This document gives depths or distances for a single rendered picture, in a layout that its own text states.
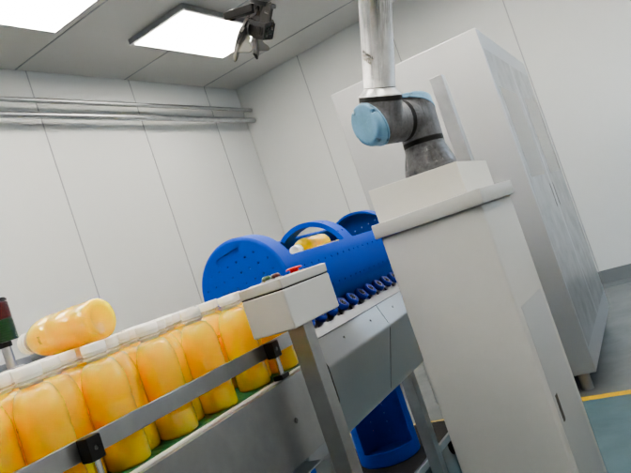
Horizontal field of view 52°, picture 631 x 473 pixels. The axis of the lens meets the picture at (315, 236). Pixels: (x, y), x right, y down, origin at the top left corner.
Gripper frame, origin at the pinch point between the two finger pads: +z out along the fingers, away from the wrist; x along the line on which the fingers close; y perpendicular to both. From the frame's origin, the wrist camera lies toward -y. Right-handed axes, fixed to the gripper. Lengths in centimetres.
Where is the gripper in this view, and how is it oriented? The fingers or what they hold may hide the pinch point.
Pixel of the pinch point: (244, 60)
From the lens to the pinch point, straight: 224.8
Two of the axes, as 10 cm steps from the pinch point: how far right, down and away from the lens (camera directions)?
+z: -2.1, 8.9, 4.0
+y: 8.9, 3.4, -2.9
